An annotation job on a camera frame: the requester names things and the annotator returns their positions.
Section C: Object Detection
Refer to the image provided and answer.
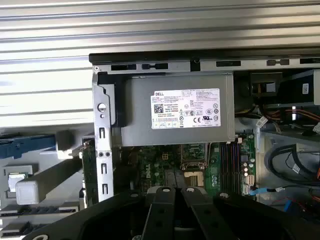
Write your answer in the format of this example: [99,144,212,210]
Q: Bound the grey power supply unit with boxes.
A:
[111,73,237,147]

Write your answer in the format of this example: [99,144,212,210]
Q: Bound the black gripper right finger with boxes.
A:
[180,186,320,240]

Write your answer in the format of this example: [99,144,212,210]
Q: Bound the metal socket cover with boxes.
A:
[179,143,210,171]

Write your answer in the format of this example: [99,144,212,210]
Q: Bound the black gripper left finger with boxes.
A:
[23,186,176,240]

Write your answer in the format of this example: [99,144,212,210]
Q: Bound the orange yellow power wires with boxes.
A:
[264,106,320,126]

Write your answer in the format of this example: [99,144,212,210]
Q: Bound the green motherboard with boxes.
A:
[119,133,257,198]

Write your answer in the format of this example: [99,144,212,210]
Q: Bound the hard disk in blue carrier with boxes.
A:
[0,133,57,161]

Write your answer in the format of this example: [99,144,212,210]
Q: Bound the graphics card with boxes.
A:
[79,139,98,208]

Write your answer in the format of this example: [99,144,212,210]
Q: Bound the silver CPU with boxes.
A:
[7,172,27,193]

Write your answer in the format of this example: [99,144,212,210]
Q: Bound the black PC case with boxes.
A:
[88,46,320,212]

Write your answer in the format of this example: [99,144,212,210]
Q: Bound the black RAM slot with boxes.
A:
[234,142,240,193]
[225,142,231,193]
[229,142,236,193]
[220,142,226,193]

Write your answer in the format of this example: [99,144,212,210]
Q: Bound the CPU socket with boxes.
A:
[183,171,205,187]

